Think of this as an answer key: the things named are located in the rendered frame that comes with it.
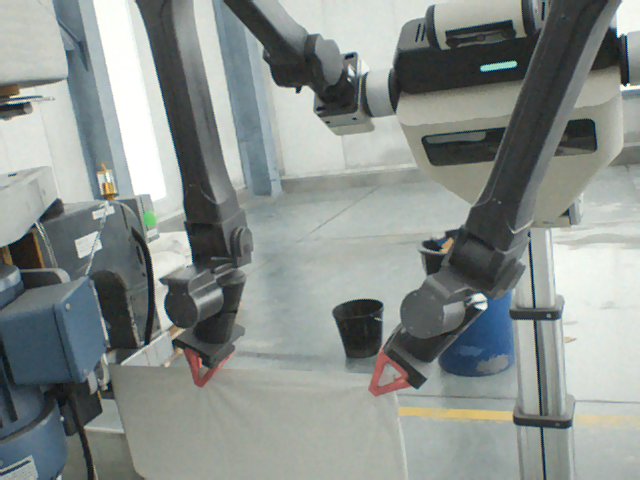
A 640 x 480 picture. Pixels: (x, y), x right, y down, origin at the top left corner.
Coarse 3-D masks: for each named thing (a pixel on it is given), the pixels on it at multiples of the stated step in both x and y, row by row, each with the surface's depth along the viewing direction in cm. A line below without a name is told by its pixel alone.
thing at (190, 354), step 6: (186, 354) 96; (192, 354) 96; (198, 354) 94; (192, 360) 97; (222, 360) 95; (192, 366) 97; (216, 366) 94; (192, 372) 98; (198, 372) 98; (210, 372) 96; (192, 378) 99; (198, 378) 98; (204, 378) 97; (210, 378) 98; (198, 384) 99; (204, 384) 98
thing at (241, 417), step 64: (128, 384) 105; (192, 384) 100; (256, 384) 95; (320, 384) 90; (384, 384) 87; (128, 448) 109; (192, 448) 104; (256, 448) 98; (320, 448) 94; (384, 448) 90
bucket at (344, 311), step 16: (352, 304) 371; (368, 304) 370; (384, 304) 356; (336, 320) 353; (352, 320) 344; (368, 320) 345; (384, 320) 352; (352, 336) 349; (368, 336) 349; (352, 352) 354; (368, 352) 352
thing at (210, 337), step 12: (228, 312) 92; (204, 324) 92; (216, 324) 92; (228, 324) 93; (180, 336) 92; (192, 336) 93; (204, 336) 93; (216, 336) 93; (228, 336) 94; (240, 336) 98; (192, 348) 91; (204, 348) 91; (216, 348) 92; (204, 360) 91
